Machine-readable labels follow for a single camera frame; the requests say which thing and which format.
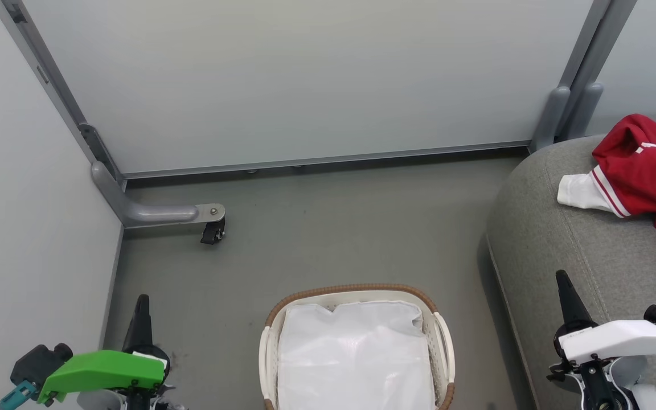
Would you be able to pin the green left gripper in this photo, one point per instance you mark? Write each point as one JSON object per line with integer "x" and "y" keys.
{"x": 100, "y": 370}

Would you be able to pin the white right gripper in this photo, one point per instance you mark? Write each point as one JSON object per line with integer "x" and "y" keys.
{"x": 624, "y": 339}

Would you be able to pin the red jacket with white stripes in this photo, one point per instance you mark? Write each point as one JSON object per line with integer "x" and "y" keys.
{"x": 641, "y": 171}

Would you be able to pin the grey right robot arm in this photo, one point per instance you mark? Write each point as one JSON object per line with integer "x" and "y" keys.
{"x": 607, "y": 387}

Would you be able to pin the white woven-rim laundry basket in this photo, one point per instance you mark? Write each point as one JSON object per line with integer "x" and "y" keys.
{"x": 445, "y": 353}

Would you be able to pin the white basket liner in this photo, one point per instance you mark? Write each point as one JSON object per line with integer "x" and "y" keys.
{"x": 356, "y": 359}

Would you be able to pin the grey fabric sofa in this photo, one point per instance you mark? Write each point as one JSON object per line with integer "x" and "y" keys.
{"x": 590, "y": 256}

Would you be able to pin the grey partition foot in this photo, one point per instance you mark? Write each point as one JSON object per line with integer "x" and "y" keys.
{"x": 146, "y": 213}

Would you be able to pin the black caster wheel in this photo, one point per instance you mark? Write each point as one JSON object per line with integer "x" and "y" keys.
{"x": 213, "y": 232}

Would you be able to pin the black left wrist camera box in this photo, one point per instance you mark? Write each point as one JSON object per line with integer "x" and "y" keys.
{"x": 37, "y": 364}

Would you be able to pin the grey double partition post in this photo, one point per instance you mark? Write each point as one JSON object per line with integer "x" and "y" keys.
{"x": 581, "y": 74}

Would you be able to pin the grey partition bottom rail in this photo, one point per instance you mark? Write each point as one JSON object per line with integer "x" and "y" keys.
{"x": 328, "y": 159}

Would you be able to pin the grey partition post with hinge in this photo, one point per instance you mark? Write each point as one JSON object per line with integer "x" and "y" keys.
{"x": 54, "y": 85}

